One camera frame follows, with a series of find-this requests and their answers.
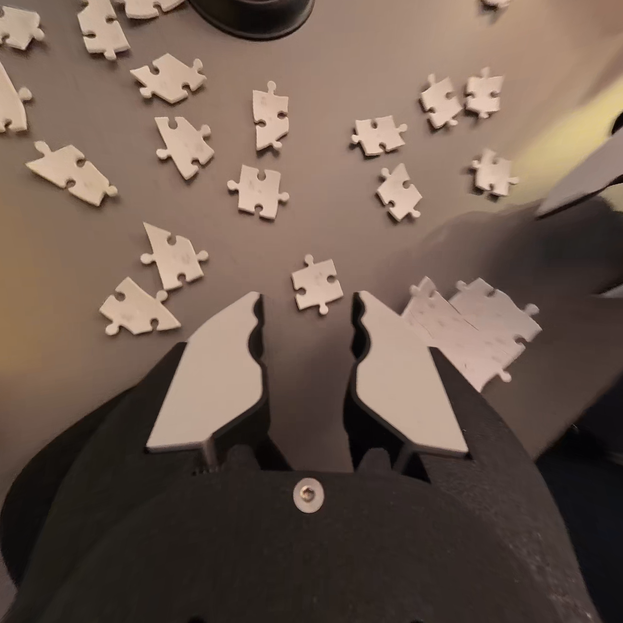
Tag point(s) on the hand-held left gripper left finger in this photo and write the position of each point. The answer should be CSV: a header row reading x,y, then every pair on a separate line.
x,y
214,379

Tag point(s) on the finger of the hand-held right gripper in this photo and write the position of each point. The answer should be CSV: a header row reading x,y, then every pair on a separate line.
x,y
589,180

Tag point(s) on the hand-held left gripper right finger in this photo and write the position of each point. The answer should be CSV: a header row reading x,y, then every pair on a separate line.
x,y
404,384

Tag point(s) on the assembled white puzzle section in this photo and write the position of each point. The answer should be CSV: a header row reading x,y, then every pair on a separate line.
x,y
462,331

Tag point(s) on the single white jigsaw piece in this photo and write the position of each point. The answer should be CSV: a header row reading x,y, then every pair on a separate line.
x,y
316,284

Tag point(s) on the scattered loose puzzle pieces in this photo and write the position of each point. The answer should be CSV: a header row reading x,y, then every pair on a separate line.
x,y
258,190

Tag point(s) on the black round stand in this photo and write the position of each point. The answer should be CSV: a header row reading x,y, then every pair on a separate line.
x,y
253,19

